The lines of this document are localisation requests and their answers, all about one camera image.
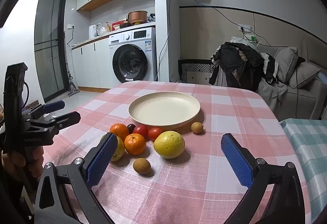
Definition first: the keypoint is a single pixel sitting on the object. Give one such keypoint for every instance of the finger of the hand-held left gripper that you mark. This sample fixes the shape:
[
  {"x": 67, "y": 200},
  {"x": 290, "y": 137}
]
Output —
[
  {"x": 55, "y": 106},
  {"x": 69, "y": 119}
]

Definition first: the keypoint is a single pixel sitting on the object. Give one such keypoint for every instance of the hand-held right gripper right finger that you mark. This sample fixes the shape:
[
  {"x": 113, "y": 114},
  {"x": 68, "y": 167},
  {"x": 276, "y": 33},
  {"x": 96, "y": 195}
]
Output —
[{"x": 236, "y": 162}]

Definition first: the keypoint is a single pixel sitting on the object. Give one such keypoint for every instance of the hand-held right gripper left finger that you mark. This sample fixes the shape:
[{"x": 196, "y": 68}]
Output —
[{"x": 102, "y": 160}]

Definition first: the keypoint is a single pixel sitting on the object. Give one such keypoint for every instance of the wrinkled yellow-green fruit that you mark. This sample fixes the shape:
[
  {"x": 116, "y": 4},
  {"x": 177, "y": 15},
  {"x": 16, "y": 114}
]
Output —
[{"x": 119, "y": 150}]

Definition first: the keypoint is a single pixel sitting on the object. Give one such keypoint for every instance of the orange mandarin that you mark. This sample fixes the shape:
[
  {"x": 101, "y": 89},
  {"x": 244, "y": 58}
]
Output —
[
  {"x": 118, "y": 130},
  {"x": 135, "y": 144}
]

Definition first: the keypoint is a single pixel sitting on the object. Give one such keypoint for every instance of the olive brown round longan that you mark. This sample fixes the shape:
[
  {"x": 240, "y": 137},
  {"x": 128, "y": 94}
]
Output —
[{"x": 141, "y": 165}]

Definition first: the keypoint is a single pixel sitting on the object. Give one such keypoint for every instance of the dark purple plum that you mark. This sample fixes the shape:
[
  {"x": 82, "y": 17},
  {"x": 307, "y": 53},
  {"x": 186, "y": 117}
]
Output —
[{"x": 131, "y": 127}]

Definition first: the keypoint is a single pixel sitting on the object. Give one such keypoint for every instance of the red tomato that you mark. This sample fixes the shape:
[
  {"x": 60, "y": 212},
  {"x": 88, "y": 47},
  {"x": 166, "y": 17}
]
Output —
[
  {"x": 141, "y": 130},
  {"x": 154, "y": 133}
]

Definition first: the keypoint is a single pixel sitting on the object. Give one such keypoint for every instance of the tan round longan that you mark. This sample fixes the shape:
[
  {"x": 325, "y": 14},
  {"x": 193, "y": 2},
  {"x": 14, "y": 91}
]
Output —
[{"x": 196, "y": 127}]

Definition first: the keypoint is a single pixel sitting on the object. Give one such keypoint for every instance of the large yellow lemon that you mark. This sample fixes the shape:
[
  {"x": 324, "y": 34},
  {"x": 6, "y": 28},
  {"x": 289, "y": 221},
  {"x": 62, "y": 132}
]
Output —
[{"x": 168, "y": 144}]

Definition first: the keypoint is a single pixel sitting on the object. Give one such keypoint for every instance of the cream round plate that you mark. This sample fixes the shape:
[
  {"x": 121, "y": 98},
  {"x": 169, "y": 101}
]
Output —
[{"x": 163, "y": 109}]

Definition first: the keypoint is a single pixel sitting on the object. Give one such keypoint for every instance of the person's left hand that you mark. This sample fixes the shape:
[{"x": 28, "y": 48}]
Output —
[{"x": 15, "y": 162}]

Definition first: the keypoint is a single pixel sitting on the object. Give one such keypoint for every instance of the grey stick vacuum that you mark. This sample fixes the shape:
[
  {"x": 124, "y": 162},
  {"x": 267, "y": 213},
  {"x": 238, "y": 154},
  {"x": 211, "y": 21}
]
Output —
[{"x": 72, "y": 86}]

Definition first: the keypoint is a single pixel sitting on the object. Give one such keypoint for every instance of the pink checked tablecloth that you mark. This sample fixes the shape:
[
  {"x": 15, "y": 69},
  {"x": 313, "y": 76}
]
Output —
[{"x": 204, "y": 183}]

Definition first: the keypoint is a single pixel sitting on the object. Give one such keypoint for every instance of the white base cabinets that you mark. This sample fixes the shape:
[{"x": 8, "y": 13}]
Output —
[{"x": 89, "y": 65}]

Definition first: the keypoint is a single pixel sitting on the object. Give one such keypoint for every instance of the black framed glass door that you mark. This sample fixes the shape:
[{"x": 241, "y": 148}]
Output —
[{"x": 51, "y": 48}]

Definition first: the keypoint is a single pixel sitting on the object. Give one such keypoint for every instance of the teal checked cloth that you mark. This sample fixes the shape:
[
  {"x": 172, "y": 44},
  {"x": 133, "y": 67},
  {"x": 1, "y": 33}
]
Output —
[{"x": 306, "y": 142}]

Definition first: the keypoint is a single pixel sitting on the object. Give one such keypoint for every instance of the grey garment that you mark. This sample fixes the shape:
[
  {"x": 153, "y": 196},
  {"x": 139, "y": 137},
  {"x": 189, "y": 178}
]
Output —
[{"x": 273, "y": 93}]

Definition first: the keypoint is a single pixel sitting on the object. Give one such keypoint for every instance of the white electric kettle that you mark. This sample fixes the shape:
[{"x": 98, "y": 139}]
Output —
[{"x": 93, "y": 31}]

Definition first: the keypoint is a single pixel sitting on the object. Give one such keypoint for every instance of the white washing machine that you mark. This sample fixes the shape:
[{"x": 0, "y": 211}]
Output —
[{"x": 132, "y": 60}]

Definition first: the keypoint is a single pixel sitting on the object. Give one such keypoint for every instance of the clear plastic bag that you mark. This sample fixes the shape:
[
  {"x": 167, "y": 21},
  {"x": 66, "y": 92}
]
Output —
[{"x": 103, "y": 29}]

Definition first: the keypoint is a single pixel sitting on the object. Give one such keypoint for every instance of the grey sofa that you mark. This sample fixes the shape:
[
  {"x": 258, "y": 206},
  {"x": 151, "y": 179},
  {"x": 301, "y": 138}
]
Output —
[{"x": 304, "y": 101}]

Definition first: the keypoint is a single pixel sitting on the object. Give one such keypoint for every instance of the black jacket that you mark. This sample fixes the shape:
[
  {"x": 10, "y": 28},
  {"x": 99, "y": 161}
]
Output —
[{"x": 240, "y": 65}]

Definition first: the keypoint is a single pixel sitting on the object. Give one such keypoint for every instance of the black white patterned chair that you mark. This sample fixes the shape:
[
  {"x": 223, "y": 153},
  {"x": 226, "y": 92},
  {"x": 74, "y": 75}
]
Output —
[{"x": 194, "y": 70}]

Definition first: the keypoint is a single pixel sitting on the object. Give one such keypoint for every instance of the red box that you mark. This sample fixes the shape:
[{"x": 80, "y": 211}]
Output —
[{"x": 118, "y": 25}]

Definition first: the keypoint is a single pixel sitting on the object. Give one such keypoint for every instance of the grey cushion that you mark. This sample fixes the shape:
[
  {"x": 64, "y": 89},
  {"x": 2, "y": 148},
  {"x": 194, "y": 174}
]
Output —
[
  {"x": 287, "y": 63},
  {"x": 305, "y": 74}
]

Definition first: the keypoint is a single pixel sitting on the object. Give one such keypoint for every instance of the copper pot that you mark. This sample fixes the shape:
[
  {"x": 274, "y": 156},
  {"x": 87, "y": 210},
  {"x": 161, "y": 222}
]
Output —
[{"x": 138, "y": 16}]

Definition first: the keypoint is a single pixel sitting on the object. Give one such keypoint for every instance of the green white plug adapter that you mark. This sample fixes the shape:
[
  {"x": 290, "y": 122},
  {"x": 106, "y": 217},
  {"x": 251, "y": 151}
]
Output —
[{"x": 253, "y": 38}]

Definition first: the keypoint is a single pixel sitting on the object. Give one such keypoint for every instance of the white kitchen wall socket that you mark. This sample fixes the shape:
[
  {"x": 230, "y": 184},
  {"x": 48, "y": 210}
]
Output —
[{"x": 70, "y": 26}]

